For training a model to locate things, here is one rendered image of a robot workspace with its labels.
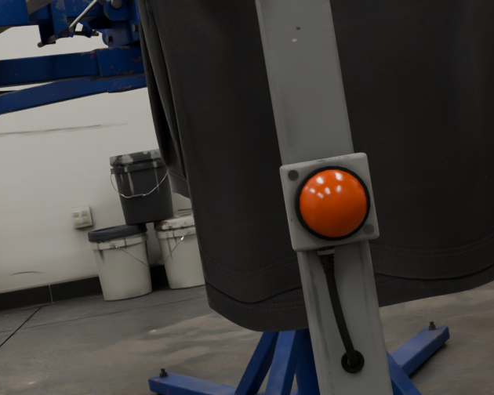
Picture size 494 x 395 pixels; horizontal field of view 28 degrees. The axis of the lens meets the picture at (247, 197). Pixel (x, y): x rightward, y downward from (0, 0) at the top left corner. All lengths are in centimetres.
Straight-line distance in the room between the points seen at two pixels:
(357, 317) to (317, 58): 15
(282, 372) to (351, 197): 155
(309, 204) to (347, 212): 2
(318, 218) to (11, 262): 511
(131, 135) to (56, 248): 75
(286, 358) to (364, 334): 150
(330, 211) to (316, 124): 6
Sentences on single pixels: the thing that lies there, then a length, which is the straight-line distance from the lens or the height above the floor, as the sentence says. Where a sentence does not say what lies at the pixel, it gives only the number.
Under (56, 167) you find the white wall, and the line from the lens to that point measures 554.
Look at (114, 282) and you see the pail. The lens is 519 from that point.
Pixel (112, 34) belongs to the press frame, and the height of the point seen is 96.
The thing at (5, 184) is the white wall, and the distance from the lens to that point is 559.
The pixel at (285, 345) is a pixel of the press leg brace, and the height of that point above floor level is 26.
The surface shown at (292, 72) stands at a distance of 57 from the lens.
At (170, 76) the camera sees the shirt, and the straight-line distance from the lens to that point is 85.
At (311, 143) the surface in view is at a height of 68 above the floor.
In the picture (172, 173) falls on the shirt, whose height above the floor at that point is 67.
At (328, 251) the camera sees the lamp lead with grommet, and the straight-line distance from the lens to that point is 56.
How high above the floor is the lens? 69
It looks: 3 degrees down
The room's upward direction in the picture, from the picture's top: 10 degrees counter-clockwise
